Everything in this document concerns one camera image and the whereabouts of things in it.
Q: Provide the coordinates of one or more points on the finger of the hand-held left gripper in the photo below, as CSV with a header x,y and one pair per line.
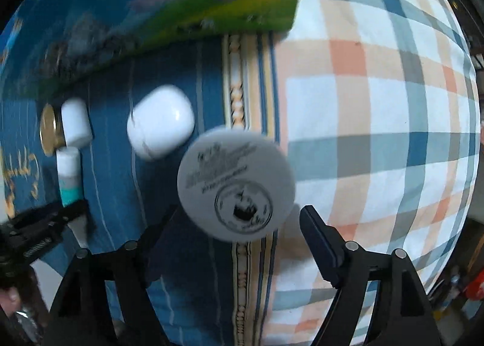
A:
x,y
56,213

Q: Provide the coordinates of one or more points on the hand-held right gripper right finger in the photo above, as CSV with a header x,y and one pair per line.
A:
x,y
318,247

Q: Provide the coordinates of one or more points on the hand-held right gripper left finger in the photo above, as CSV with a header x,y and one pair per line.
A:
x,y
163,240

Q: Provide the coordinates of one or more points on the white and teal tube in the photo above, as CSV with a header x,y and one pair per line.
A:
x,y
70,179

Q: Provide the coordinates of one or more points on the round white jar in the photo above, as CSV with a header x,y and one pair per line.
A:
x,y
234,183

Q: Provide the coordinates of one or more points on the person's left hand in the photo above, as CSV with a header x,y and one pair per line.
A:
x,y
9,296

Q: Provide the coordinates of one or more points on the blue striped bedsheet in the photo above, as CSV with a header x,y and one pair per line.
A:
x,y
181,255

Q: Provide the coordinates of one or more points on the round gold lid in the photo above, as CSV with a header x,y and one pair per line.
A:
x,y
50,130

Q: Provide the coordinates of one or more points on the white earbuds case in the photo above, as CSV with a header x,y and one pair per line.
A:
x,y
160,122

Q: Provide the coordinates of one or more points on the plaid blanket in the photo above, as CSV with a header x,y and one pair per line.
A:
x,y
374,134

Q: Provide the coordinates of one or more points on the red object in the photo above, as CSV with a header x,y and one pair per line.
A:
x,y
475,289

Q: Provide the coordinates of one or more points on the colourful landscape picture board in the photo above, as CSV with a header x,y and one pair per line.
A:
x,y
151,1

